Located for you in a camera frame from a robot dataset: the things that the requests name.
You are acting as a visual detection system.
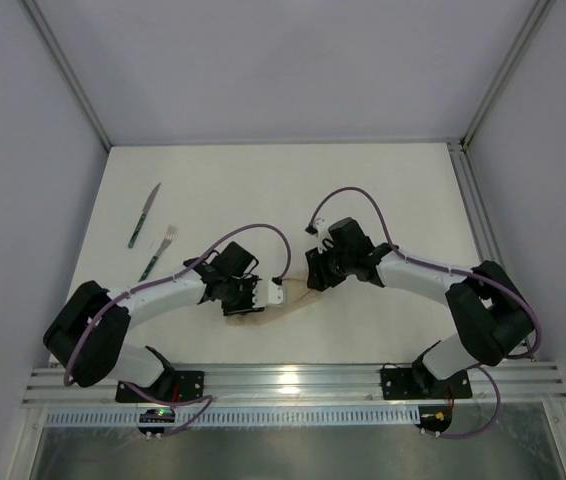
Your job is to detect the beige cloth napkin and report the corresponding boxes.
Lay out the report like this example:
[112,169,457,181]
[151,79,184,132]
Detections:
[225,277,321,327]

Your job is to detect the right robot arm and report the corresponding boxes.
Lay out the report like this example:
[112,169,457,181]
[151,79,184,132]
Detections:
[305,217,535,398]

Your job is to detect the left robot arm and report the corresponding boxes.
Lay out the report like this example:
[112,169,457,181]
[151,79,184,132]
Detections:
[43,242,261,404]

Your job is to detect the silver fork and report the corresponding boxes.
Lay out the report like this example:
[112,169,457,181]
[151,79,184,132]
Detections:
[139,224,177,282]

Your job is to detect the left controller board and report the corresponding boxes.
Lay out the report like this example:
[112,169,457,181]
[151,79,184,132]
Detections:
[137,407,175,440]

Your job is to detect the controller board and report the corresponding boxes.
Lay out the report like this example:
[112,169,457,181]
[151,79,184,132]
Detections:
[137,407,175,440]
[416,405,453,438]

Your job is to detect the right controller board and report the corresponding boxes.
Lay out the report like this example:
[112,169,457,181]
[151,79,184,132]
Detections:
[416,405,453,438]

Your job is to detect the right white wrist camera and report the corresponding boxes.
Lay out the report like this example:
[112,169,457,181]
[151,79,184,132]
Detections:
[305,218,333,253]

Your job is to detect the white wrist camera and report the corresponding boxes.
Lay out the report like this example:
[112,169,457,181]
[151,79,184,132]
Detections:
[305,218,333,253]
[260,280,287,307]

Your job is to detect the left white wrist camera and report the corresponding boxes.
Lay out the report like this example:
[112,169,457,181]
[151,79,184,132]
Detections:
[260,280,287,307]

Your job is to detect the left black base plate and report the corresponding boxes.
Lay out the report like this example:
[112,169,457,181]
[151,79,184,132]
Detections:
[115,370,205,404]

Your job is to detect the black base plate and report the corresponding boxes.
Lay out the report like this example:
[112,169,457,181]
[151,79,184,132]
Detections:
[379,363,473,400]
[115,370,205,404]

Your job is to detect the green handled knife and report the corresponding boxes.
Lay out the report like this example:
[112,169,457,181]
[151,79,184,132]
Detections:
[127,183,161,249]

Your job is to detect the slotted cable duct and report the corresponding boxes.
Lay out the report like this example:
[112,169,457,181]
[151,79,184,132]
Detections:
[44,404,419,428]

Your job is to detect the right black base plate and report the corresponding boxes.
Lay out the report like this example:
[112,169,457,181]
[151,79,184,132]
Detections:
[379,363,473,400]

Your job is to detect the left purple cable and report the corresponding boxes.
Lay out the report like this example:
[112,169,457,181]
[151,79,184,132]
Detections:
[62,223,292,439]

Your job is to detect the right aluminium side rail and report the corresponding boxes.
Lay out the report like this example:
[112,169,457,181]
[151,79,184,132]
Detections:
[445,140,535,362]

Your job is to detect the front aluminium rail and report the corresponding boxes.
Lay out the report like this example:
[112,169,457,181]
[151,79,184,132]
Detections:
[21,361,566,407]

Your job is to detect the right frame post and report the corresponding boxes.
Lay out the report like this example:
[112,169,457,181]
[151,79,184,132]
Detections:
[460,0,555,151]

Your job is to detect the frame post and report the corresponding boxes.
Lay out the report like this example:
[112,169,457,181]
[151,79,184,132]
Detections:
[460,0,555,151]
[18,0,113,152]

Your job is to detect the left frame post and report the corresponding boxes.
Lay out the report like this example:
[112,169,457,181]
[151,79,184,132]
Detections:
[18,0,113,152]

